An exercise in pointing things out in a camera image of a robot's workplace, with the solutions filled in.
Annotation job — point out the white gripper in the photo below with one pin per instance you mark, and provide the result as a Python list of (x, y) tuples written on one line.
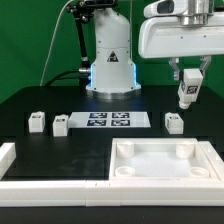
[(165, 37)]

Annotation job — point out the white square table top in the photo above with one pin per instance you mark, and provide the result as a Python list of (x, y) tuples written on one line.
[(164, 159)]

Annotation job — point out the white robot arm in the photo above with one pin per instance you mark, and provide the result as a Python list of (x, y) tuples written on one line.
[(113, 73)]

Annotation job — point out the white marker tag sheet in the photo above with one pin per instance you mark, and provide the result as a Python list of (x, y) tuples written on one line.
[(109, 120)]

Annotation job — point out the white U-shaped fence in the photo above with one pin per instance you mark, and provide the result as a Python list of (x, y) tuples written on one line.
[(192, 192)]

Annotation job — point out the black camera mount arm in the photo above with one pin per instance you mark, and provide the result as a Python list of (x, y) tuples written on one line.
[(82, 12)]

